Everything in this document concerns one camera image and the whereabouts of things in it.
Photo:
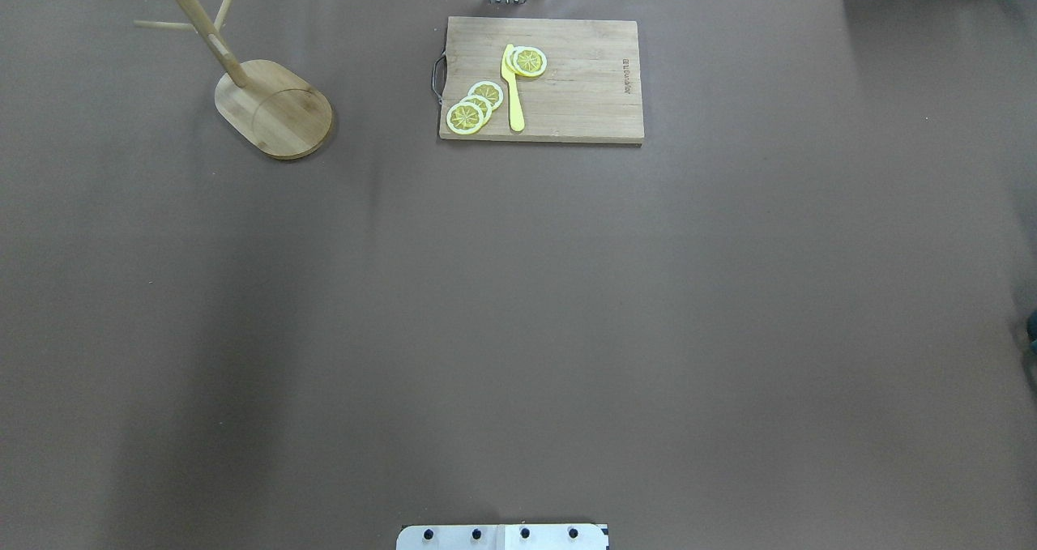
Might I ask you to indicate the wooden mug rack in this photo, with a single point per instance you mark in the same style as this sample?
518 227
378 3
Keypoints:
275 110

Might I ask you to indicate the yellow plastic knife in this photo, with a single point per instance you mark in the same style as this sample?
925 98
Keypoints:
515 110

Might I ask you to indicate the lemon slice under knife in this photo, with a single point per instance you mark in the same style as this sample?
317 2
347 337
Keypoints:
526 61

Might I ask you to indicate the middle lemon slice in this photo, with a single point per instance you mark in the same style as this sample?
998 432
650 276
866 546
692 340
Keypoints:
485 106

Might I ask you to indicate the white camera pillar base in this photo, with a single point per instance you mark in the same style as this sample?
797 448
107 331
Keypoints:
505 536

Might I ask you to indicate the wooden cutting board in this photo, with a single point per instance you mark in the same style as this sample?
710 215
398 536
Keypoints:
590 92

